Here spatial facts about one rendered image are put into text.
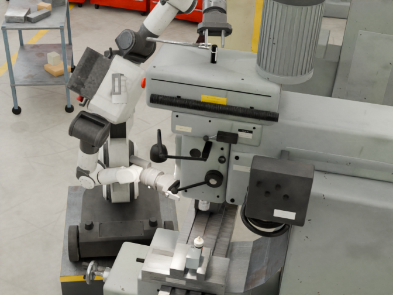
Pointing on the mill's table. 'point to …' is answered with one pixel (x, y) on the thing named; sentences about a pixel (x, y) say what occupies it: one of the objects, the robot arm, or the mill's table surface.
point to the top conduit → (214, 107)
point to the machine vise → (150, 276)
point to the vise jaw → (179, 260)
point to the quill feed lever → (211, 181)
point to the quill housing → (194, 148)
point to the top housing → (210, 81)
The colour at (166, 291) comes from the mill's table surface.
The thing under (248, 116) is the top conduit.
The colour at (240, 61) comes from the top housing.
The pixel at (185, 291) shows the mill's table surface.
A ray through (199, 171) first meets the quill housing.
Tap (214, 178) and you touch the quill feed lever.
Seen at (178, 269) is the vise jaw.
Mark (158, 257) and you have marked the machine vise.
